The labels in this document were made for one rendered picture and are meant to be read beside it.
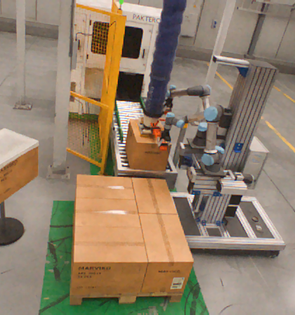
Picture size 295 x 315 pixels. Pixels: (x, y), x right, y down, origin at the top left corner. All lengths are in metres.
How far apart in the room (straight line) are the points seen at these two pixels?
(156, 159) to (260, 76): 1.44
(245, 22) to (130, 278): 11.21
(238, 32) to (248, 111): 9.92
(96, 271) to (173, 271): 0.65
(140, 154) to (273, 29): 10.54
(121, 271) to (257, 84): 1.99
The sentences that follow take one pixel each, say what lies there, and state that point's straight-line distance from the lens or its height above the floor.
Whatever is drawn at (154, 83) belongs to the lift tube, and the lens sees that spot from 3.53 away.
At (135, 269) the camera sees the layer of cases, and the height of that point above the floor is 0.45.
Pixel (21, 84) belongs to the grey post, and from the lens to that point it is 6.28.
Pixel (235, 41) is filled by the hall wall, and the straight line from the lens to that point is 13.02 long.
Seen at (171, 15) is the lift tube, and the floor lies 2.24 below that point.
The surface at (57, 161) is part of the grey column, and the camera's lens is 4.41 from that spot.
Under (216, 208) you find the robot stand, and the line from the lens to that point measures 3.72.
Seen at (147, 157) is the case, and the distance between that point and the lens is 3.66.
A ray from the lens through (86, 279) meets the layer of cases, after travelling 2.87.
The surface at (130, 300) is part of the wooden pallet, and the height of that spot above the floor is 0.04.
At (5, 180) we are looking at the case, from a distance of 3.03.
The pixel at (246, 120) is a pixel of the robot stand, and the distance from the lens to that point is 3.22.
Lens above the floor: 2.59
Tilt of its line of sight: 30 degrees down
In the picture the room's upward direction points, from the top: 12 degrees clockwise
